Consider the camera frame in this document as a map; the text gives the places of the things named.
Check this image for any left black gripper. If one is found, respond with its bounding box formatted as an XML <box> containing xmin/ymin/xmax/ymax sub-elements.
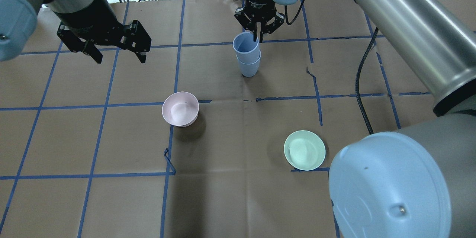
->
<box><xmin>57</xmin><ymin>20</ymin><xmax>152</xmax><ymax>64</ymax></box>

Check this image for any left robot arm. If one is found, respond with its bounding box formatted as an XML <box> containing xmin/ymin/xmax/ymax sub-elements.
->
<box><xmin>0</xmin><ymin>0</ymin><xmax>151</xmax><ymax>64</ymax></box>

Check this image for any pink bowl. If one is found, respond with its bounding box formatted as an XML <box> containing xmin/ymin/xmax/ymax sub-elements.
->
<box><xmin>161</xmin><ymin>91</ymin><xmax>199</xmax><ymax>127</ymax></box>

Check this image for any blue cup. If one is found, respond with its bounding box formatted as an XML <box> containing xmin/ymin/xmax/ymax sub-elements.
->
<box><xmin>232</xmin><ymin>32</ymin><xmax>260</xmax><ymax>64</ymax></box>
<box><xmin>236</xmin><ymin>52</ymin><xmax>261</xmax><ymax>77</ymax></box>

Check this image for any green bowl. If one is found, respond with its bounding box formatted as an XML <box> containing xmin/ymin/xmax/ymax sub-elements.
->
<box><xmin>283</xmin><ymin>130</ymin><xmax>326</xmax><ymax>171</ymax></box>

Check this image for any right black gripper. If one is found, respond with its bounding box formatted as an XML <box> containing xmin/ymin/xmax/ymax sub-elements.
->
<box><xmin>234</xmin><ymin>0</ymin><xmax>284</xmax><ymax>43</ymax></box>

